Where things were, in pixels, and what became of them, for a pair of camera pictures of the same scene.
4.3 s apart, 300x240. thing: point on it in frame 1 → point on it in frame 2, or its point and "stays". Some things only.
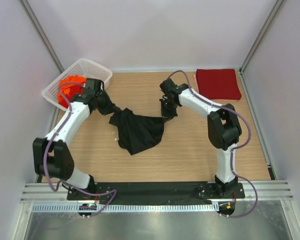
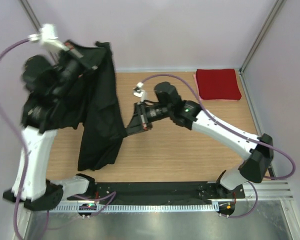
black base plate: [169, 193] stays
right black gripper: [168, 116] → [136, 125]
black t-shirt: [137, 133] → [79, 88]
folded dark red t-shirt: [218, 84] stays
